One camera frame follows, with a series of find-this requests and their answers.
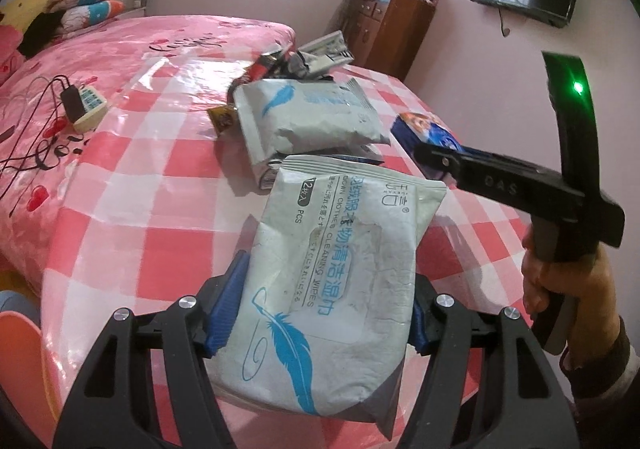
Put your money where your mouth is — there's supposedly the lower striped cartoon pillow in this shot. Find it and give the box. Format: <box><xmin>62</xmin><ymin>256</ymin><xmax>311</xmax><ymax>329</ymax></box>
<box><xmin>55</xmin><ymin>0</ymin><xmax>126</xmax><ymax>35</ymax></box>

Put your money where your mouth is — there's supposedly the red snack wrapper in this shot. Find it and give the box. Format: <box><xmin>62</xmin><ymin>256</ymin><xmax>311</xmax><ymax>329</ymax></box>
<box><xmin>227</xmin><ymin>49</ymin><xmax>291</xmax><ymax>105</ymax></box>

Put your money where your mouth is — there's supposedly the person's right hand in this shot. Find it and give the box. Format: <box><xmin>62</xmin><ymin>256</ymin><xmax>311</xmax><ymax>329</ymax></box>
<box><xmin>520</xmin><ymin>232</ymin><xmax>626</xmax><ymax>372</ymax></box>

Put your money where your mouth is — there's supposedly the folded pink quilt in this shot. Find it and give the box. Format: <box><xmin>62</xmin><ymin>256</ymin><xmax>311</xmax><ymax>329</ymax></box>
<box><xmin>0</xmin><ymin>25</ymin><xmax>25</xmax><ymax>85</ymax></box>

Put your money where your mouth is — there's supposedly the red white checkered tablecloth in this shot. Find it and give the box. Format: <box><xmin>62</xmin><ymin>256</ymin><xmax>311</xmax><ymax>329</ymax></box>
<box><xmin>41</xmin><ymin>58</ymin><xmax>526</xmax><ymax>448</ymax></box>

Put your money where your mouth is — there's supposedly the yellow snack wrapper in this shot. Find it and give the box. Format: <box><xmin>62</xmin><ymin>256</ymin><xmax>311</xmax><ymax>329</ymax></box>
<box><xmin>206</xmin><ymin>104</ymin><xmax>239</xmax><ymax>137</ymax></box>

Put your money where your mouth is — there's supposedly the orange plastic stool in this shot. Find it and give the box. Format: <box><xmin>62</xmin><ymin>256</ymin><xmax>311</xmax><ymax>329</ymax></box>
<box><xmin>1</xmin><ymin>311</ymin><xmax>60</xmax><ymax>448</ymax></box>

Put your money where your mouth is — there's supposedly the white power strip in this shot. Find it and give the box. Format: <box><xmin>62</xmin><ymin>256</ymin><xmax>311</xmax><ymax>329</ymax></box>
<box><xmin>73</xmin><ymin>86</ymin><xmax>108</xmax><ymax>134</ymax></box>

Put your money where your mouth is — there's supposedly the yellow wooden headboard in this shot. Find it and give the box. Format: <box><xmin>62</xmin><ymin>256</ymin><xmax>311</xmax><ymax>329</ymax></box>
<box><xmin>1</xmin><ymin>0</ymin><xmax>48</xmax><ymax>33</ymax></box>

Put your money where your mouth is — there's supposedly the pink bed cover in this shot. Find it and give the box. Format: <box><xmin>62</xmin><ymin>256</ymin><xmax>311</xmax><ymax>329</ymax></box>
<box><xmin>1</xmin><ymin>16</ymin><xmax>295</xmax><ymax>293</ymax></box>

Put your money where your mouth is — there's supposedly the blue Vinda tissue pack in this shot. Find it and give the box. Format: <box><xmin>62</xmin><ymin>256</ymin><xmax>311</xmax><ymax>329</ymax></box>
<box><xmin>390</xmin><ymin>112</ymin><xmax>462</xmax><ymax>180</ymax></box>

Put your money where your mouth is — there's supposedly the black charger with cables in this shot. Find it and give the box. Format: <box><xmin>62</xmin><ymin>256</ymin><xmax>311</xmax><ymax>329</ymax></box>
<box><xmin>1</xmin><ymin>74</ymin><xmax>88</xmax><ymax>218</ymax></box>

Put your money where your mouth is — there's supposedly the black clothing on bed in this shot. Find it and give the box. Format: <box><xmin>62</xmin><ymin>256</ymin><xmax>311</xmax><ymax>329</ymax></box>
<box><xmin>17</xmin><ymin>10</ymin><xmax>65</xmax><ymax>59</ymax></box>

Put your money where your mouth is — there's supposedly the white wet wipes pack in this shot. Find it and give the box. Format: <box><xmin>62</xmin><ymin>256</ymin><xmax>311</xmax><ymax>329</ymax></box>
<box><xmin>209</xmin><ymin>155</ymin><xmax>447</xmax><ymax>436</ymax></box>

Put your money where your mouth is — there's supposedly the brown wooden cabinet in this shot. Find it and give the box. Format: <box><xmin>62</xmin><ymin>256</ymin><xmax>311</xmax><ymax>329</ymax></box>
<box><xmin>342</xmin><ymin>0</ymin><xmax>436</xmax><ymax>80</ymax></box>

